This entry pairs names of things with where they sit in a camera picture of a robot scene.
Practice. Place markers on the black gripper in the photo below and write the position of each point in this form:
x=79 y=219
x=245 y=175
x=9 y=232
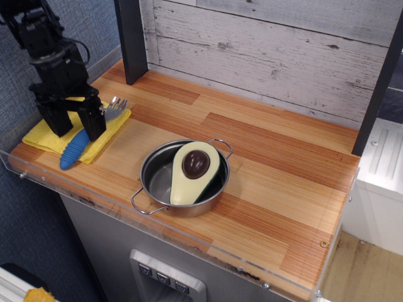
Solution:
x=64 y=87

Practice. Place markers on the blue handled metal fork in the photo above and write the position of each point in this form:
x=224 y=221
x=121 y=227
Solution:
x=79 y=142

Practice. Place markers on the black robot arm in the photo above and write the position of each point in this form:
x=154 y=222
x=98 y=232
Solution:
x=37 y=29

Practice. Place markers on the yellow towel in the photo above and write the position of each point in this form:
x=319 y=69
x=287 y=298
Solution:
x=43 y=138

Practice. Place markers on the small steel pot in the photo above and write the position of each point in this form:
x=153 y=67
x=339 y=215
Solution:
x=156 y=173

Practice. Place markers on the toy avocado half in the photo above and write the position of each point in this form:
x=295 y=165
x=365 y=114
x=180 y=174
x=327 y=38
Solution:
x=194 y=167

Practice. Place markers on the grey toy fridge cabinet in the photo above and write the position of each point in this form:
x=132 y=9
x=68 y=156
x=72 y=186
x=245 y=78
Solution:
x=108 y=241

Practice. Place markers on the silver dispenser button panel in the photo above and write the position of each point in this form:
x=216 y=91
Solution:
x=159 y=281

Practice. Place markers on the yellow black object corner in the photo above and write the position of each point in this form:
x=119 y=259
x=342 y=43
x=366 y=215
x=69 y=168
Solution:
x=18 y=284

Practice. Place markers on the white toy sink unit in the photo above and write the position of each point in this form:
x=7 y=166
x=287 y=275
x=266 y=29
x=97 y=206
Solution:
x=373 y=211

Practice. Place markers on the clear acrylic guard rail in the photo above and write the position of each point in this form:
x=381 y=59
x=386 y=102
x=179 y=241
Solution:
x=278 y=216

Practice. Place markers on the dark left shelf post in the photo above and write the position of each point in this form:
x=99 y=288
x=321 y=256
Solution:
x=132 y=42

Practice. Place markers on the dark shelf post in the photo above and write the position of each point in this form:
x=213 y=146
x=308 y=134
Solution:
x=132 y=42
x=380 y=89

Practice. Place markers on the dark right shelf post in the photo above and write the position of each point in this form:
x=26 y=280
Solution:
x=380 y=89

